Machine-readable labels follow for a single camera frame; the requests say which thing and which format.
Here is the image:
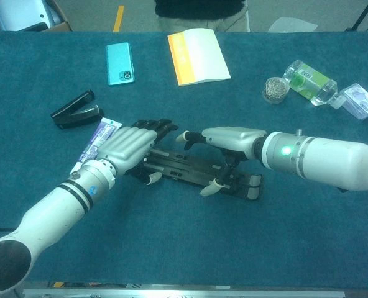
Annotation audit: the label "cardboard box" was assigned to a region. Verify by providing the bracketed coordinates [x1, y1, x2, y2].
[0, 0, 73, 32]

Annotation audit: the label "clear bottle green label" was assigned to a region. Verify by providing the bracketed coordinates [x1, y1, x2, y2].
[282, 60, 343, 109]

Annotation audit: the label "teal smartphone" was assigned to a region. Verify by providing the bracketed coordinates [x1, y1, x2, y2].
[105, 42, 136, 87]

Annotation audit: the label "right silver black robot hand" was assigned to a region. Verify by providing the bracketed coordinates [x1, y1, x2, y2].
[175, 126, 269, 197]

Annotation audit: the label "aluminium frame rail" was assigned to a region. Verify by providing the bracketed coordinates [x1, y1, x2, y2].
[22, 287, 346, 298]

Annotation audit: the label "teal table cloth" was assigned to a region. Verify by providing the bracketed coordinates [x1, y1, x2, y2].
[0, 30, 368, 286]

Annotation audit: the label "black tripod leg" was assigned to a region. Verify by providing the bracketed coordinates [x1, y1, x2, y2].
[344, 0, 368, 32]

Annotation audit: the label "seated person dark jacket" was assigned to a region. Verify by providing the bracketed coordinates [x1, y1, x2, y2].
[154, 0, 250, 32]

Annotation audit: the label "clear jar of paper clips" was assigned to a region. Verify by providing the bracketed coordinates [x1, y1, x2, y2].
[262, 76, 291, 105]

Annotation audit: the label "black stapler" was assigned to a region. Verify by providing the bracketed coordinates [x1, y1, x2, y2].
[49, 89, 104, 130]

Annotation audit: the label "white purple toothpaste tube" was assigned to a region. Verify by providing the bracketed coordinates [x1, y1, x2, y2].
[69, 117, 123, 174]

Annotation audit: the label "yellow white notebook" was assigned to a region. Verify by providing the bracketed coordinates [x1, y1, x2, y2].
[167, 27, 232, 87]

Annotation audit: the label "black folding laptop stand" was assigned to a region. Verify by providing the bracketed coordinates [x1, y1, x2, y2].
[124, 148, 265, 201]

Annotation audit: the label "clear plastic box blue contents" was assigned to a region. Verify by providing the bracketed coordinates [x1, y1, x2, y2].
[340, 83, 368, 121]

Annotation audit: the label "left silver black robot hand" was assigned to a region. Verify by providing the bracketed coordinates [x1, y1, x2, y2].
[96, 118, 179, 186]

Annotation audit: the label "silver device in cardboard box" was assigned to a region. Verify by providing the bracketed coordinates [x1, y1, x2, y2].
[0, 0, 56, 32]

